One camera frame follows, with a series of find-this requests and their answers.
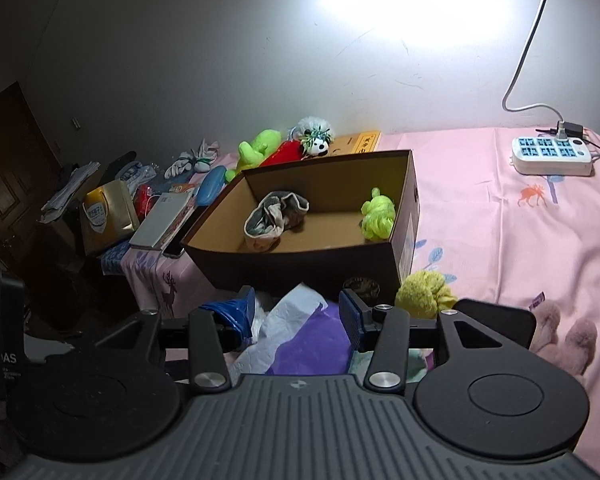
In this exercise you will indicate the yellow fluffy ball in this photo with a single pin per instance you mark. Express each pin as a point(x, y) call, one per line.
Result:
point(425, 292)

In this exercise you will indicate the grey sock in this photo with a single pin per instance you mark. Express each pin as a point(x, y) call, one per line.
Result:
point(270, 220)

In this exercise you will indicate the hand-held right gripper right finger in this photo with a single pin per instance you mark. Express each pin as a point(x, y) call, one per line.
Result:
point(354, 317)

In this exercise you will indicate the black smartphone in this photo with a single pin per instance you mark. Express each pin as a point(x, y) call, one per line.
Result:
point(174, 250)

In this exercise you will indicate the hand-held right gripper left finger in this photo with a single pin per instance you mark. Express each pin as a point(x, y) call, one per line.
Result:
point(242, 317)

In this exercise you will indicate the clear plastic bag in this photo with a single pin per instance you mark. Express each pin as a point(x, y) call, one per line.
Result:
point(135, 172)

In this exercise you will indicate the blue glasses case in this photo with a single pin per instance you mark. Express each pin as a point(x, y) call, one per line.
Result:
point(211, 186)

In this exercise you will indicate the white notebook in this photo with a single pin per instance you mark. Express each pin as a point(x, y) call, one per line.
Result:
point(160, 220)

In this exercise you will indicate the red plush toy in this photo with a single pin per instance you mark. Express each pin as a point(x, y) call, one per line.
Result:
point(285, 154)

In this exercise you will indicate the yellow-green mesh pompom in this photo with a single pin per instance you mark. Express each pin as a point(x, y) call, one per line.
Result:
point(378, 215)

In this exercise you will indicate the white tissue sheet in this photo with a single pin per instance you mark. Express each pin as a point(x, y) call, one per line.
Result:
point(290, 315)

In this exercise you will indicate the dark cardboard box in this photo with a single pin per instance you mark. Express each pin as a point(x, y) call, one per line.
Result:
point(290, 270)

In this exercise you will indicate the pink fluffy plush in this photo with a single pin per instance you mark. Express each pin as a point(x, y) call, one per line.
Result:
point(570, 345)

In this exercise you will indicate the white power strip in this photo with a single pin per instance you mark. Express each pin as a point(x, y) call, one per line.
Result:
point(550, 157)

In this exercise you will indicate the green plush toy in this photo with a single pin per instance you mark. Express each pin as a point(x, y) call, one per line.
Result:
point(255, 152)

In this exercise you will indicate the brown wooden door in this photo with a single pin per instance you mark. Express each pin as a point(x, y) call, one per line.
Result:
point(15, 170)

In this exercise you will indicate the yellow flat box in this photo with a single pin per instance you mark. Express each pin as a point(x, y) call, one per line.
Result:
point(355, 142)

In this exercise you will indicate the pink deer-print bedsheet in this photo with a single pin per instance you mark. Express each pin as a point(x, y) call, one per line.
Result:
point(480, 240)

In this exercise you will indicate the purple tissue pack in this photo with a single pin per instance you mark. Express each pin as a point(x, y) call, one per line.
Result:
point(310, 345)

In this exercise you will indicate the white knit glove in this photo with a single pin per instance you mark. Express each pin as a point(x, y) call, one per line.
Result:
point(180, 166)

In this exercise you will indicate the stack of papers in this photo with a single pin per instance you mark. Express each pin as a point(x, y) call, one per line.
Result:
point(67, 192)

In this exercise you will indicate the white cloth bundle green tie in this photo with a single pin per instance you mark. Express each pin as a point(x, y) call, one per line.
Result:
point(207, 152)

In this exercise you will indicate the gold paper bag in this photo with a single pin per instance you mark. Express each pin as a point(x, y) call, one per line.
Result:
point(107, 215)

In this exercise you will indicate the red pouch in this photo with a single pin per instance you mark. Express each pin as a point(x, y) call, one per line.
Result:
point(143, 202)

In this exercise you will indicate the orange booklet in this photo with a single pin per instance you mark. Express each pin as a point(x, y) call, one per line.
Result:
point(182, 188)

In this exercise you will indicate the black charger plug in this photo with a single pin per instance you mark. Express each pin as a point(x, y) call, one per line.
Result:
point(571, 129)

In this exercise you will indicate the blue patterned cloth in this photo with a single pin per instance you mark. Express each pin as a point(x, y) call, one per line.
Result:
point(116, 260)

